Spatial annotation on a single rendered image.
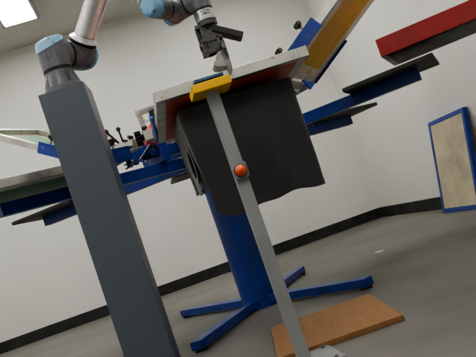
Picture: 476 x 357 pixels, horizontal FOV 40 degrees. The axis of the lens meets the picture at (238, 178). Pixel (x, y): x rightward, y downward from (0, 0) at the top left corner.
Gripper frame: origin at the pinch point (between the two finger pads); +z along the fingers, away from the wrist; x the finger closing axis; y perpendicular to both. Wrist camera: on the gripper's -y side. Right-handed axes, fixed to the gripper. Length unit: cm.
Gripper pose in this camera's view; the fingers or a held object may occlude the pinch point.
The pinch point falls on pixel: (231, 72)
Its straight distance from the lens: 235.6
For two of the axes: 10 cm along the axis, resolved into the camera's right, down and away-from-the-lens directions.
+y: -9.4, 3.2, -1.5
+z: 3.3, 9.4, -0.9
